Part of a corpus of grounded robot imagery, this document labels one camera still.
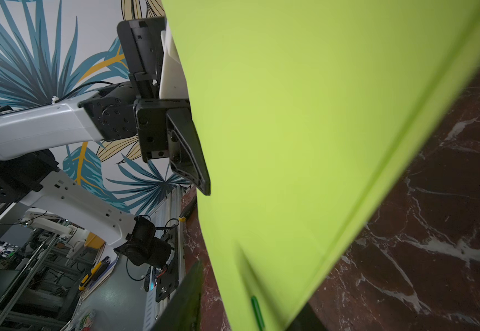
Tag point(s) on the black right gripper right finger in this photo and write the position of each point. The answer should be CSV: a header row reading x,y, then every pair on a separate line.
x,y
306,320

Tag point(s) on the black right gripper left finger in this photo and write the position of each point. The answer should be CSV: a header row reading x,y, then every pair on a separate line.
x,y
184,311

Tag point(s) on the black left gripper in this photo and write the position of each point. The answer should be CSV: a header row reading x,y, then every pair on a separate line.
x,y
164,126

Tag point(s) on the green paper sheet stack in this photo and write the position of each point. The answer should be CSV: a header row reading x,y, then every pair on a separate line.
x,y
307,113

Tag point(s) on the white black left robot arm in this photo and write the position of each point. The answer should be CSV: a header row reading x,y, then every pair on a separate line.
x,y
30,174

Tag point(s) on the dark green paperclip on green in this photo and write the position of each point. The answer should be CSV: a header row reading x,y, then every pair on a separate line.
x,y
258,313

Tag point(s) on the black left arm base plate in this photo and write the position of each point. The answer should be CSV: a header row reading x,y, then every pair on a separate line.
x,y
168,279

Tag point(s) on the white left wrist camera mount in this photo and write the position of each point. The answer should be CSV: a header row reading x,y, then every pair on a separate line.
x,y
172,66

